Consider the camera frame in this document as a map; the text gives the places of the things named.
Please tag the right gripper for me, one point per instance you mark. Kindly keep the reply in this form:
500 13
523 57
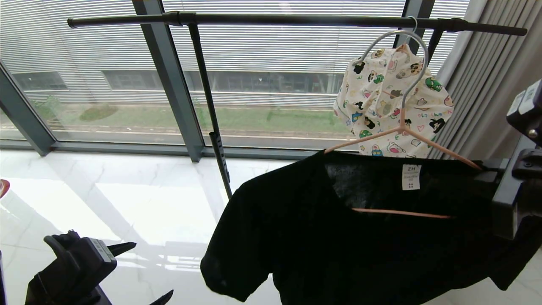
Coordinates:
516 199

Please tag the black garment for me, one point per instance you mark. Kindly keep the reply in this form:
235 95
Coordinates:
317 233

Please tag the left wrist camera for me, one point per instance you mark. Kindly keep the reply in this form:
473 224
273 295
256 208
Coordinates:
95 262

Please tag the window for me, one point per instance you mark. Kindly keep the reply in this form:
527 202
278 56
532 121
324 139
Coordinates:
275 63

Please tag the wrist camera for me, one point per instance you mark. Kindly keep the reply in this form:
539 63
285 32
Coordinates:
95 262
527 110

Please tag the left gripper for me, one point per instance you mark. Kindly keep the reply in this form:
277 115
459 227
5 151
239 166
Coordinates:
63 292

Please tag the pink clothes hanger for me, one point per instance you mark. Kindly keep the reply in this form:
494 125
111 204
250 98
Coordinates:
401 123
413 25

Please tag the black clothes rack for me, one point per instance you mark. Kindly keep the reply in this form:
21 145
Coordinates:
296 19

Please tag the cream printed garment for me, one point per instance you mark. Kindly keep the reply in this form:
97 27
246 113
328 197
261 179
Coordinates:
381 97

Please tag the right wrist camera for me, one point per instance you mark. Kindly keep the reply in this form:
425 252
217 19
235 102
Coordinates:
527 110

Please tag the beige curtain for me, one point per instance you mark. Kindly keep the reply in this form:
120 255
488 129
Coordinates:
499 63

